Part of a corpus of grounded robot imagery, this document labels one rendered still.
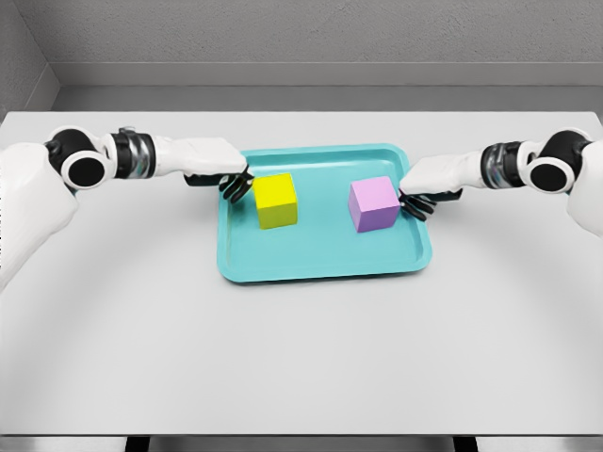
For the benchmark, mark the yellow cube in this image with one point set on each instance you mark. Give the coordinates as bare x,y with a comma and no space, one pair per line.
276,200

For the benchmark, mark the pink cube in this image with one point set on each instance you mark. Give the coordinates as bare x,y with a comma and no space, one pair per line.
374,205

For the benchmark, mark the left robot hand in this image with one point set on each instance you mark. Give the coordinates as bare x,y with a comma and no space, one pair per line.
212,157

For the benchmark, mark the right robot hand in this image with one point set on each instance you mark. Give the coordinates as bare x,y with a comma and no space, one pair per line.
433,174

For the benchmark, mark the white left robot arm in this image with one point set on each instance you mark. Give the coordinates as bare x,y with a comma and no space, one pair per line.
28,188

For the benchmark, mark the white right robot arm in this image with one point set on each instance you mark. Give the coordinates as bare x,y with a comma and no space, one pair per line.
584,188

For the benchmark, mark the teal tray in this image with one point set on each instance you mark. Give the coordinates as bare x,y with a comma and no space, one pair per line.
325,254

